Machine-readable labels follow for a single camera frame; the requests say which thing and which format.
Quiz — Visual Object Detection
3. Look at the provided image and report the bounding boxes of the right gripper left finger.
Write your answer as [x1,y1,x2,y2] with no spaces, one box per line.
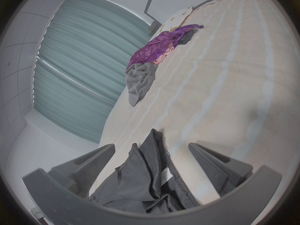
[49,144,116,198]

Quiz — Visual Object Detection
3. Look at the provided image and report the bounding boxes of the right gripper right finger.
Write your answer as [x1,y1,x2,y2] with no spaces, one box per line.
[188,142,253,194]

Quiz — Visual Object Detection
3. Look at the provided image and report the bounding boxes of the black T-shirt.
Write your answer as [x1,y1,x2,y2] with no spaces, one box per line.
[85,128,201,214]

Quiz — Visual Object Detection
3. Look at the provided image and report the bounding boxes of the blue-green curtain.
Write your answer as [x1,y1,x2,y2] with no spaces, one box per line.
[32,60,116,145]
[36,0,154,103]

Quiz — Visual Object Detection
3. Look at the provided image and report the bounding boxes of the bed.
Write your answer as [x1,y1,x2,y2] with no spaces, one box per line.
[100,0,298,207]

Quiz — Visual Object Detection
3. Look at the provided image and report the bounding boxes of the grey garment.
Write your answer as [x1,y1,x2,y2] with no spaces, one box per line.
[125,62,159,107]

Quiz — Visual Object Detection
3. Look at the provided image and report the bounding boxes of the pink garment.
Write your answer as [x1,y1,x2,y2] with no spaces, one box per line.
[153,46,175,65]

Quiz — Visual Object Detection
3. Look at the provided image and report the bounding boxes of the small black garment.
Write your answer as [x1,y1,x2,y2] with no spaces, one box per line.
[179,28,198,44]

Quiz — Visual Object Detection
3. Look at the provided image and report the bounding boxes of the purple garment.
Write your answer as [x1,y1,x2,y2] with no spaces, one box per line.
[127,24,205,70]

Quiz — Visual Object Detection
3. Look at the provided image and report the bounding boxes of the white printed pillow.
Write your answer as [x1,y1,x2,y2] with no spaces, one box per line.
[159,6,194,33]

